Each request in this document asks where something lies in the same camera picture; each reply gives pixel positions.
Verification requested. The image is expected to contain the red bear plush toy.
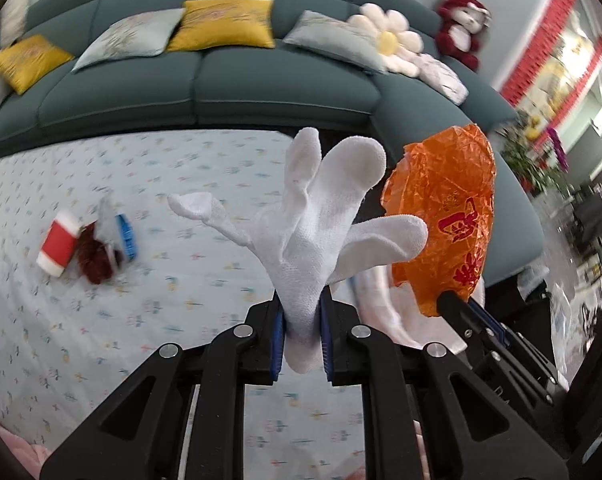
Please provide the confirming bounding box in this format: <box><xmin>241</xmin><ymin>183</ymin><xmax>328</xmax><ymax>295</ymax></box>
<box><xmin>435</xmin><ymin>0</ymin><xmax>493</xmax><ymax>72</ymax></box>

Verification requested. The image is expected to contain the floral light blue tablecloth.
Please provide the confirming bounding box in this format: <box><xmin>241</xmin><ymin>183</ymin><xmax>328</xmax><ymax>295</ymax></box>
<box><xmin>0</xmin><ymin>129</ymin><xmax>424</xmax><ymax>480</ymax></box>

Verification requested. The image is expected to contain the pink fleece blanket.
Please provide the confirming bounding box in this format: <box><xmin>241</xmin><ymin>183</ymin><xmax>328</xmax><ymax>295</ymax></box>
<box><xmin>0</xmin><ymin>407</ymin><xmax>52</xmax><ymax>480</ymax></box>

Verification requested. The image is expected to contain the white knit glove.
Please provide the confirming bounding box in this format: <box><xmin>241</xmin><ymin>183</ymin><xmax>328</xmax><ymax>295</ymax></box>
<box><xmin>167</xmin><ymin>127</ymin><xmax>428</xmax><ymax>375</ymax></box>

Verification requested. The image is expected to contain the blue plastic clip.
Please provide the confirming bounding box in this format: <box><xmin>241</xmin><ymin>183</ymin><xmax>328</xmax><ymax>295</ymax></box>
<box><xmin>115</xmin><ymin>214</ymin><xmax>138</xmax><ymax>262</ymax></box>

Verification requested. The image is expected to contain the purple orchid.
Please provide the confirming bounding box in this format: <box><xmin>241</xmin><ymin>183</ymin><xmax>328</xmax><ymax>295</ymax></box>
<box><xmin>546</xmin><ymin>127</ymin><xmax>570</xmax><ymax>171</ymax></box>

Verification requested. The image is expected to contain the red and white paper cup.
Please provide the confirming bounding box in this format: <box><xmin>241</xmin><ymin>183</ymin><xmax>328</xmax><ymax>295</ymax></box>
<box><xmin>36</xmin><ymin>211</ymin><xmax>80</xmax><ymax>277</ymax></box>

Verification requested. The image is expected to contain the teal corner sofa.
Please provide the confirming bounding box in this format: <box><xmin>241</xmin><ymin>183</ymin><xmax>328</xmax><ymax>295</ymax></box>
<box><xmin>0</xmin><ymin>0</ymin><xmax>544</xmax><ymax>286</ymax></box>

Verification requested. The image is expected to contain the orange plastic bag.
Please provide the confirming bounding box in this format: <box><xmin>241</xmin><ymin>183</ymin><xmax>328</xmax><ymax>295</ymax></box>
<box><xmin>381</xmin><ymin>124</ymin><xmax>497</xmax><ymax>318</ymax></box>

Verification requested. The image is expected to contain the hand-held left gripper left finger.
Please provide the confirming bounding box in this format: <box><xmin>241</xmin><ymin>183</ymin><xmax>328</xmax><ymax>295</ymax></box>
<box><xmin>40</xmin><ymin>300</ymin><xmax>287</xmax><ymax>480</ymax></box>

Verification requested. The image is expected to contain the yellow embroidered cushion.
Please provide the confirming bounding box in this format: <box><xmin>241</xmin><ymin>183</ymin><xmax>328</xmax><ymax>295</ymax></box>
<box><xmin>166</xmin><ymin>0</ymin><xmax>276</xmax><ymax>52</ymax></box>
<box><xmin>0</xmin><ymin>35</ymin><xmax>76</xmax><ymax>96</ymax></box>

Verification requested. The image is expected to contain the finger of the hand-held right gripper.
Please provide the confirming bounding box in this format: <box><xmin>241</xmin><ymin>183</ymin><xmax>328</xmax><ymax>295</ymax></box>
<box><xmin>435</xmin><ymin>289</ymin><xmax>488</xmax><ymax>350</ymax></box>
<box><xmin>468</xmin><ymin>301</ymin><xmax>513</xmax><ymax>350</ymax></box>

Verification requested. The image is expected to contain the light blue embroidered cushion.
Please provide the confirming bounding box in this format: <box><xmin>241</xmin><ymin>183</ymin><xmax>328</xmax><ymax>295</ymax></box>
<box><xmin>72</xmin><ymin>7</ymin><xmax>187</xmax><ymax>72</ymax></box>
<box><xmin>282</xmin><ymin>10</ymin><xmax>389</xmax><ymax>75</ymax></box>

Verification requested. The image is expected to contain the long white plush toy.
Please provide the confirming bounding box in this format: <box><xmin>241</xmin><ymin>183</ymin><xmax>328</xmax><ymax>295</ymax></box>
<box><xmin>1</xmin><ymin>0</ymin><xmax>30</xmax><ymax>43</ymax></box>

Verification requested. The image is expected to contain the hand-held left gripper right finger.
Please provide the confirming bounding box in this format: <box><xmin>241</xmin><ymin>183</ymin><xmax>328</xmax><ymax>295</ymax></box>
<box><xmin>318</xmin><ymin>300</ymin><xmax>569</xmax><ymax>480</ymax></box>

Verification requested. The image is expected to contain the red wall decoration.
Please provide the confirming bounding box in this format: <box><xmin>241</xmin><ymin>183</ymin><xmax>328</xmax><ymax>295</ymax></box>
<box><xmin>498</xmin><ymin>0</ymin><xmax>602</xmax><ymax>126</ymax></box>

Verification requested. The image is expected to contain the clear plastic bag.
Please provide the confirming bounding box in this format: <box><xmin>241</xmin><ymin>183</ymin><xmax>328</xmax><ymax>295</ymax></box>
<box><xmin>548</xmin><ymin>280</ymin><xmax>602</xmax><ymax>376</ymax></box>

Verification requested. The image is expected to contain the green potted plant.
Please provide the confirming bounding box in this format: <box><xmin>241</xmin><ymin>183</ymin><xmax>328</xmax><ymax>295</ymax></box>
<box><xmin>501</xmin><ymin>125</ymin><xmax>567</xmax><ymax>196</ymax></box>

